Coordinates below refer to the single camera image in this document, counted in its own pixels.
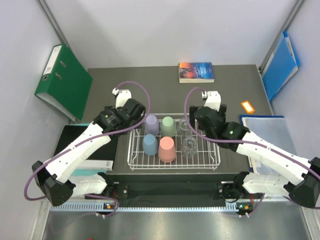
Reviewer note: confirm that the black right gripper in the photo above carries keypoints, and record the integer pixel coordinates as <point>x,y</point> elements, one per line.
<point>221,111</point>

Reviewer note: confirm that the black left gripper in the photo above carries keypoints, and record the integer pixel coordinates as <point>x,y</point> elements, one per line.
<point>115,110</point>

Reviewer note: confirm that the clear glass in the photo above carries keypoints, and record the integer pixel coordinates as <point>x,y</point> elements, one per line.
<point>189,147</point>
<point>182,129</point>

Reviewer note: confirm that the purple plastic cup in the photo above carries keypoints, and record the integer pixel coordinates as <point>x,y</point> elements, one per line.
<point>152,125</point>

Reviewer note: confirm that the clear glass front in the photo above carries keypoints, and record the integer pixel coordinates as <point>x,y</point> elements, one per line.
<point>189,147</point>

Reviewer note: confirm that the blue plastic cup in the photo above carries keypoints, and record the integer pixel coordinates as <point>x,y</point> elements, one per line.
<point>150,145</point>

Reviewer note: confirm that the green plastic cup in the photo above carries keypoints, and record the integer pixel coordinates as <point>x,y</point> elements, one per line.
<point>167,127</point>

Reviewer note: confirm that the pink plastic cup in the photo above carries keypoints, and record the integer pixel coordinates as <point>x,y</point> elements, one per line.
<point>167,149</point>

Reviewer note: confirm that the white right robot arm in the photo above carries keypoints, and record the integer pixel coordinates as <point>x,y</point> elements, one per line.
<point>298,178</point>

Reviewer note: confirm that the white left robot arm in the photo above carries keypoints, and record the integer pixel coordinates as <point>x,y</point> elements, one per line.
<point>54,176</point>

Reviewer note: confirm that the black book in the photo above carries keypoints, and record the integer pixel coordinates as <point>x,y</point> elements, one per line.
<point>102,159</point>

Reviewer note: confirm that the orange card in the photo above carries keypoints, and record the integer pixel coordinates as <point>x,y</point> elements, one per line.
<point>249,109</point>

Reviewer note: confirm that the paperback book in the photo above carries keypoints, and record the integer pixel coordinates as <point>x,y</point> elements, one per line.
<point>196,72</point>

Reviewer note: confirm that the teal notebook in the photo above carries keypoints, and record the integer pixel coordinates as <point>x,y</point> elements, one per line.
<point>84,172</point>

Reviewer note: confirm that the black base bar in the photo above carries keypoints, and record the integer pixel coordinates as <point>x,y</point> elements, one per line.
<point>215,186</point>

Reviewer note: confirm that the white wire dish rack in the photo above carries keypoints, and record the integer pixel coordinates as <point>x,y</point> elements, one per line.
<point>206,157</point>

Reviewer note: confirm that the green ring binder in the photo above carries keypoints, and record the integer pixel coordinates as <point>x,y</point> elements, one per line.
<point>65,84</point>

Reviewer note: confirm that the blue folder on wall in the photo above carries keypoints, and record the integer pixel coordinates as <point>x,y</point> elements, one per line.
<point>281,66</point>

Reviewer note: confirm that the white cable duct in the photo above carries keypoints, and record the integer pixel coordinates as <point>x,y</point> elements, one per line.
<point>77,206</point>

